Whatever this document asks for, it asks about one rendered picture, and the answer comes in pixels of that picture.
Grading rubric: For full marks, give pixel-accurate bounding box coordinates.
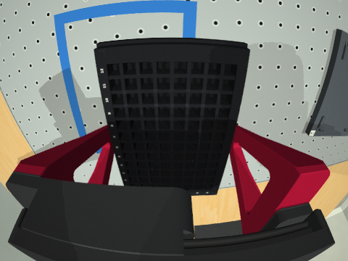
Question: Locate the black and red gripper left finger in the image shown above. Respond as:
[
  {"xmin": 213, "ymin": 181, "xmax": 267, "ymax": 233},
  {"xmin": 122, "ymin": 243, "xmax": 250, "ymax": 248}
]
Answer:
[{"xmin": 13, "ymin": 125, "xmax": 114, "ymax": 185}]

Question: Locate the blue tape outline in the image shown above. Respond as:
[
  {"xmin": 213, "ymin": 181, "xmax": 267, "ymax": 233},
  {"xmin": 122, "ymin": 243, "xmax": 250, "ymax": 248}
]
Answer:
[{"xmin": 54, "ymin": 0, "xmax": 197, "ymax": 137}]

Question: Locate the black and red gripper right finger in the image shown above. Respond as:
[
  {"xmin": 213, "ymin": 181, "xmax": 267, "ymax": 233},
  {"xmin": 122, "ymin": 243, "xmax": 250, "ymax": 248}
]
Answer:
[{"xmin": 229, "ymin": 125, "xmax": 330, "ymax": 234}]

